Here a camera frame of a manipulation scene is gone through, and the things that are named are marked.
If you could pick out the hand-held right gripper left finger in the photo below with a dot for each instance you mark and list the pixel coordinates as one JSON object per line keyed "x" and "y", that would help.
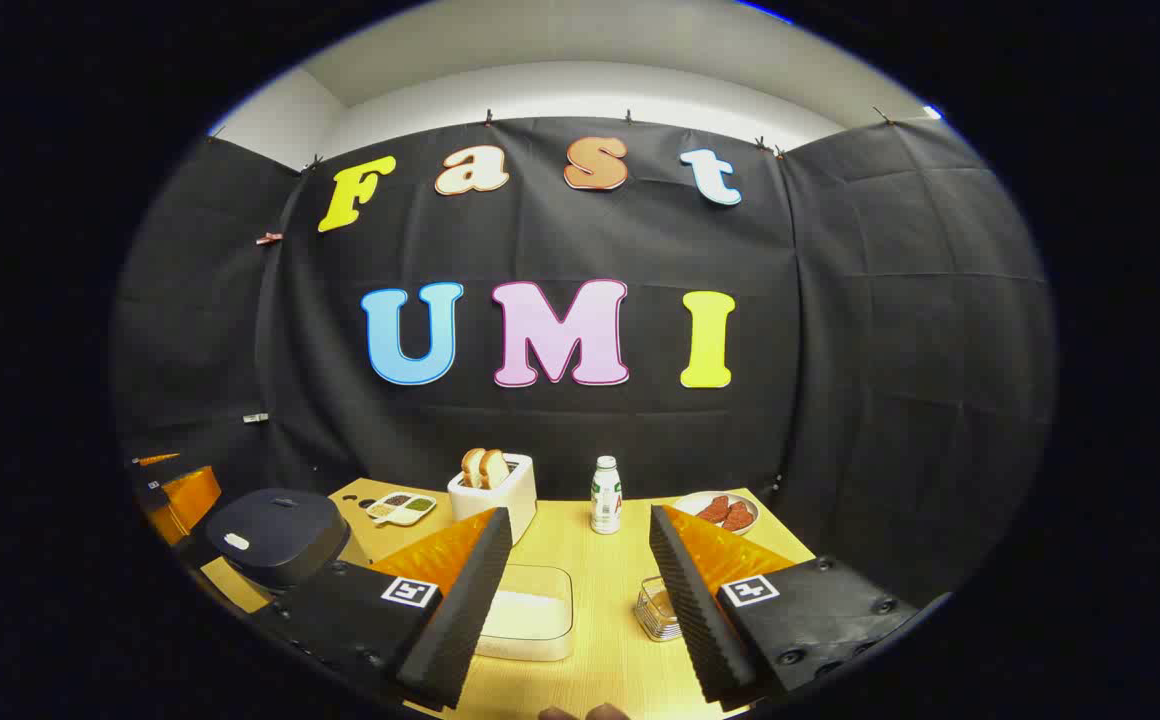
{"x": 460, "y": 610}

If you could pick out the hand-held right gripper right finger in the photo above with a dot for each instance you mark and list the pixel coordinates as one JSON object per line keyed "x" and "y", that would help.
{"x": 700, "y": 610}

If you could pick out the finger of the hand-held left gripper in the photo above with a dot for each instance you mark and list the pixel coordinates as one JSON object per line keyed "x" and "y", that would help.
{"x": 158, "y": 459}
{"x": 190, "y": 500}

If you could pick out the white rice heap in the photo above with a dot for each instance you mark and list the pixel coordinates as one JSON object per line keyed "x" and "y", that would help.
{"x": 530, "y": 612}

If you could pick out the dark rice cooker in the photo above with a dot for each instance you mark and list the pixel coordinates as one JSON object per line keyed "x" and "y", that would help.
{"x": 280, "y": 535}

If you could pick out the clear plastic rice box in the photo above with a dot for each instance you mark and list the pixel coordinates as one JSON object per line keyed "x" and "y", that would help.
{"x": 530, "y": 645}

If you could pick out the red meat slice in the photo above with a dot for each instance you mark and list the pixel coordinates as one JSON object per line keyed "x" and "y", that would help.
{"x": 713, "y": 510}
{"x": 738, "y": 517}

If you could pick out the white divided grain dish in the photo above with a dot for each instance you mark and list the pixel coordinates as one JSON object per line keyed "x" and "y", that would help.
{"x": 400, "y": 508}

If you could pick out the white round plate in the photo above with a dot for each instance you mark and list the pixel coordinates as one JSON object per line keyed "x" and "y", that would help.
{"x": 740, "y": 497}

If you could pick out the white toaster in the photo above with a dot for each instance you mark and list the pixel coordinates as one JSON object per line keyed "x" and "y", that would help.
{"x": 512, "y": 490}

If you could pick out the toasted bread slice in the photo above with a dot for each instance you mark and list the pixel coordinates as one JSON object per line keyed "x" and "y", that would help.
{"x": 494, "y": 468}
{"x": 471, "y": 468}

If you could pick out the white green milk bottle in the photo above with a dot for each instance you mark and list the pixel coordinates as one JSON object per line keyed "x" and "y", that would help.
{"x": 606, "y": 500}

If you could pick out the black backdrop cloth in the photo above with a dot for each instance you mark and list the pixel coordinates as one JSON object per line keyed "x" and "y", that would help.
{"x": 840, "y": 350}

